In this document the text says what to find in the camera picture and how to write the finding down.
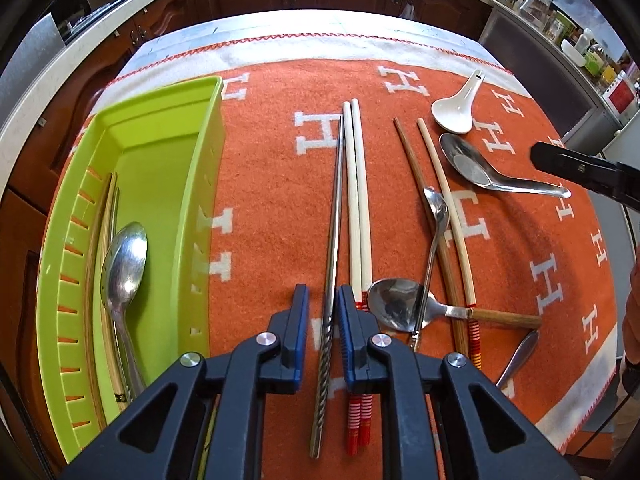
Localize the black cable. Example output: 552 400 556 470
575 390 640 456

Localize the red and white box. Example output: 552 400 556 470
602 72 640 116

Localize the person's right forearm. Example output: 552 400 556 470
620 257 640 396

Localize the glass pitcher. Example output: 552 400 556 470
515 0 553 23

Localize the metal spoon wooden handle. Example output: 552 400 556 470
367 277 544 333

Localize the white ceramic spoon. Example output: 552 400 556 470
431 69 486 135

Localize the wide metal soup spoon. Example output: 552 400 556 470
439 132 572 199

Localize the orange lettered blanket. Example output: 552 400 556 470
75 32 618 480

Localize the grey refrigerator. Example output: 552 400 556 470
600 110 640 241

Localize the stainless steel cabinet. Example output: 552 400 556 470
477 7 621 146

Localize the white bowl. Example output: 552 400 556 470
560 40 588 68

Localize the stainless steel sheet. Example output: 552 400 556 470
0 12 68 126

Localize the small metal teaspoon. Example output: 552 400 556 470
409 187 450 353

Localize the gas stove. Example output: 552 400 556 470
47 0 156 43

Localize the metal fork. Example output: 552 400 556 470
495 330 541 390

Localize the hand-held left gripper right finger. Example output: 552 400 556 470
336 284 581 480

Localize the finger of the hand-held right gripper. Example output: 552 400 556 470
529 141 640 207

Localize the large metal tablespoon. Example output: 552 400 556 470
100 221 149 401

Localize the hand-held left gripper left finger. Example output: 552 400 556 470
60 284 310 480

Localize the pale patterned tablecloth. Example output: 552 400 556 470
125 9 493 61

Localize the row of spice jars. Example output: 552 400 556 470
542 7 640 91

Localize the green plastic utensil tray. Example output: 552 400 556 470
35 75 226 466

